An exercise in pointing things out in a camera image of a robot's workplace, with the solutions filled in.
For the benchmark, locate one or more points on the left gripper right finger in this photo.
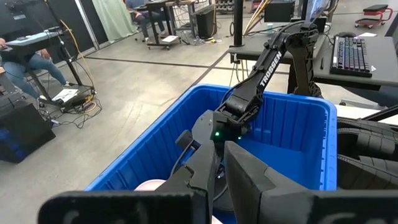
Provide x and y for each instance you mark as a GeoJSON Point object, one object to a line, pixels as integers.
{"type": "Point", "coordinates": [245, 186]}

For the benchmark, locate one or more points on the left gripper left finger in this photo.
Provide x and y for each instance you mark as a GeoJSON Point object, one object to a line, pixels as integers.
{"type": "Point", "coordinates": [205, 174]}

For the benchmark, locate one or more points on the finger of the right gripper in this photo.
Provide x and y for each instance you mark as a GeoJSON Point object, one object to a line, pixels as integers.
{"type": "Point", "coordinates": [184, 140]}

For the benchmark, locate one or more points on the pale pink slide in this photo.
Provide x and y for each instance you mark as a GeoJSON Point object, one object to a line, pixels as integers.
{"type": "Point", "coordinates": [149, 185]}

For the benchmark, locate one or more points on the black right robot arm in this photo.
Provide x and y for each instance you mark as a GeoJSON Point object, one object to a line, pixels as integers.
{"type": "Point", "coordinates": [270, 67]}

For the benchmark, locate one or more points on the blue plastic bin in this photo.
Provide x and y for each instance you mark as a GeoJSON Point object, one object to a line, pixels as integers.
{"type": "Point", "coordinates": [280, 155]}

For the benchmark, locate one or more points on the grey desk with pole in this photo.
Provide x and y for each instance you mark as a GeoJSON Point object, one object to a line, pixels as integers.
{"type": "Point", "coordinates": [248, 51]}

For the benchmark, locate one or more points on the white paper sheet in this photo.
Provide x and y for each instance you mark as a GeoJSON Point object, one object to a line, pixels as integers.
{"type": "Point", "coordinates": [65, 95]}
{"type": "Point", "coordinates": [170, 39]}

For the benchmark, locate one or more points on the black pole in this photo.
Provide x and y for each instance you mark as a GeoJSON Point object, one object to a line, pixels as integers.
{"type": "Point", "coordinates": [238, 21]}

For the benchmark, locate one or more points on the black computer tower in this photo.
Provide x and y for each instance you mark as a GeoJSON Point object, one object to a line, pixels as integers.
{"type": "Point", "coordinates": [206, 21]}
{"type": "Point", "coordinates": [25, 133]}

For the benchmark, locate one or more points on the clear cup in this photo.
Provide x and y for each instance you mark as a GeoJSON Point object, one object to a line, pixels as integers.
{"type": "Point", "coordinates": [270, 28]}

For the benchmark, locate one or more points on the black rolling table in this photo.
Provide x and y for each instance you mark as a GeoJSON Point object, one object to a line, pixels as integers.
{"type": "Point", "coordinates": [151, 25]}

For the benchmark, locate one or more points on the person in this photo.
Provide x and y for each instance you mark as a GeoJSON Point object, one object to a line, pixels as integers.
{"type": "Point", "coordinates": [146, 18]}
{"type": "Point", "coordinates": [18, 71]}

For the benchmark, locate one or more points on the black monitor box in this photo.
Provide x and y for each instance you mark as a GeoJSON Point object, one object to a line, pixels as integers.
{"type": "Point", "coordinates": [280, 11]}

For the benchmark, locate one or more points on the green curtain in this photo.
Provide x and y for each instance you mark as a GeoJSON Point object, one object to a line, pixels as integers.
{"type": "Point", "coordinates": [113, 18]}

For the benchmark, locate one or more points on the backlit black keyboard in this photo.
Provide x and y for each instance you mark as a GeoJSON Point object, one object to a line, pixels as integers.
{"type": "Point", "coordinates": [351, 56]}

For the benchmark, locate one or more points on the black computer mouse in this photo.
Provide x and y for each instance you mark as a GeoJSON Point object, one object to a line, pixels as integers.
{"type": "Point", "coordinates": [346, 34]}

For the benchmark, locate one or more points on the grey desk with keyboard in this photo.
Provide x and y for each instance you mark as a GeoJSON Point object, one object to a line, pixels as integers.
{"type": "Point", "coordinates": [385, 62]}

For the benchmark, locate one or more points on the black equipment stand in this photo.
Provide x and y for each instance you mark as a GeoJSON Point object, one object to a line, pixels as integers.
{"type": "Point", "coordinates": [34, 39]}

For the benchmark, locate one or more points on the red rolling stool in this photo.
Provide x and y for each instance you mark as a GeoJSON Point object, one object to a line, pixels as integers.
{"type": "Point", "coordinates": [376, 7]}

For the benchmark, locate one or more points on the black wall panel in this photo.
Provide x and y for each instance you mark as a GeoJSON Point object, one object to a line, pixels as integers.
{"type": "Point", "coordinates": [66, 12]}

